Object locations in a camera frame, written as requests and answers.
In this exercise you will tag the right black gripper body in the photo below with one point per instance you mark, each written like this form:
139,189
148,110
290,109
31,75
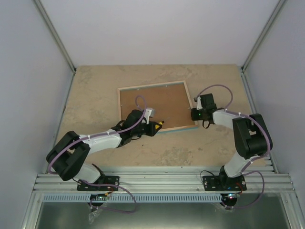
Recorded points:
198,117

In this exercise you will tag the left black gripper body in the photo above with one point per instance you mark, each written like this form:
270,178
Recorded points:
137,132

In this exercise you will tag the yellow handled screwdriver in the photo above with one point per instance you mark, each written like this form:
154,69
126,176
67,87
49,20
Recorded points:
160,124

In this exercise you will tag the blue wooden picture frame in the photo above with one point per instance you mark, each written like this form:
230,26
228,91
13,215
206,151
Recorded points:
171,102

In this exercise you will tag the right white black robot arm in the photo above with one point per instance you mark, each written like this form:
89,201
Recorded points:
251,139

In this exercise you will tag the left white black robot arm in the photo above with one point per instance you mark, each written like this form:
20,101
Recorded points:
67,158

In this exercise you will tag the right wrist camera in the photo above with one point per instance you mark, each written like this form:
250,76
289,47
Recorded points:
198,102

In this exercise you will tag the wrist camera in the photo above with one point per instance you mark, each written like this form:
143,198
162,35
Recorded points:
149,113
198,102

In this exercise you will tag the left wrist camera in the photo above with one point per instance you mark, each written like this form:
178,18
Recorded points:
149,113

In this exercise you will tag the aluminium profile rail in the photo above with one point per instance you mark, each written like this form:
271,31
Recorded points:
168,180

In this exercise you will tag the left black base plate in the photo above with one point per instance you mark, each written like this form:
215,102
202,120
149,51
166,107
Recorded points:
106,183

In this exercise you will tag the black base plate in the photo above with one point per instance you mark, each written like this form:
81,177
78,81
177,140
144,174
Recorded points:
106,183
216,183

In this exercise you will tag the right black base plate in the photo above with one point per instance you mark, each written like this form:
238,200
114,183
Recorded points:
216,183

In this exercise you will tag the grey slotted cable duct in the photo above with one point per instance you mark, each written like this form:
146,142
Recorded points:
126,198

